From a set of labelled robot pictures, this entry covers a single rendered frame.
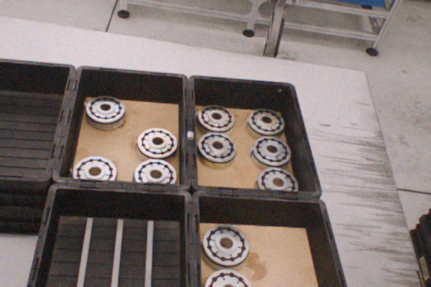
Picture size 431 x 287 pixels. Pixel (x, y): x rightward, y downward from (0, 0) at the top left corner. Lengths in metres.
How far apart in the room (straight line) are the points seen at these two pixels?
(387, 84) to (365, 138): 1.58
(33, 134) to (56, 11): 2.06
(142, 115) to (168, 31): 1.86
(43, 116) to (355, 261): 0.90
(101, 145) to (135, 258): 0.33
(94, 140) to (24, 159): 0.18
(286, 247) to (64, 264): 0.49
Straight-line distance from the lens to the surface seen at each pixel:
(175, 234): 1.10
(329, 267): 1.05
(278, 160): 1.25
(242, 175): 1.23
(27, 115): 1.34
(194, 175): 1.07
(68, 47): 1.78
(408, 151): 2.82
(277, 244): 1.13
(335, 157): 1.55
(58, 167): 1.08
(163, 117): 1.33
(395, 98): 3.14
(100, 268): 1.05
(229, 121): 1.31
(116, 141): 1.26
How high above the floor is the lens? 1.75
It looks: 47 degrees down
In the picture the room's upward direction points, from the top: 10 degrees clockwise
